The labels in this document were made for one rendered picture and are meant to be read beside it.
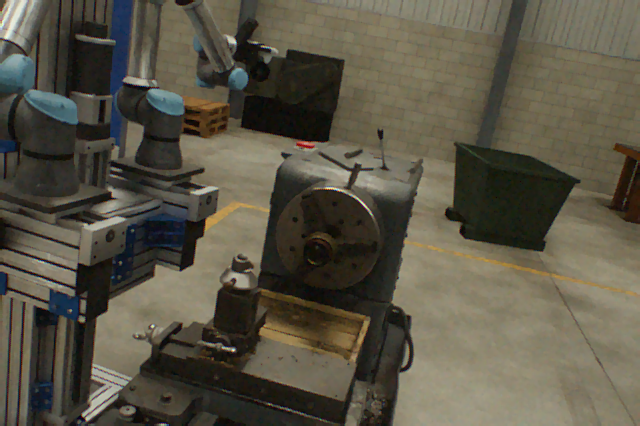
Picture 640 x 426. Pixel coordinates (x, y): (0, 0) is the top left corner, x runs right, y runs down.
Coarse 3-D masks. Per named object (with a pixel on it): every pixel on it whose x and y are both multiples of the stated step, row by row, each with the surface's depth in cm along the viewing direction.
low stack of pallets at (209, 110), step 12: (192, 108) 898; (204, 108) 903; (216, 108) 941; (228, 108) 1003; (192, 120) 945; (204, 120) 900; (216, 120) 956; (228, 120) 1015; (180, 132) 911; (204, 132) 906; (216, 132) 965
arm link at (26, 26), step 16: (16, 0) 119; (32, 0) 121; (48, 0) 125; (0, 16) 118; (16, 16) 118; (32, 16) 120; (0, 32) 116; (16, 32) 117; (32, 32) 120; (0, 48) 114; (16, 48) 116; (0, 64) 112; (16, 64) 113; (32, 64) 117; (0, 80) 113; (16, 80) 113; (32, 80) 119
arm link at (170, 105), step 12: (144, 96) 190; (156, 96) 185; (168, 96) 187; (180, 96) 192; (144, 108) 188; (156, 108) 185; (168, 108) 185; (180, 108) 188; (144, 120) 189; (156, 120) 186; (168, 120) 186; (180, 120) 190; (144, 132) 189; (156, 132) 187; (168, 132) 188
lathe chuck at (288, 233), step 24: (336, 192) 173; (360, 192) 180; (288, 216) 178; (336, 216) 175; (360, 216) 173; (288, 240) 180; (288, 264) 182; (336, 264) 178; (360, 264) 176; (336, 288) 180
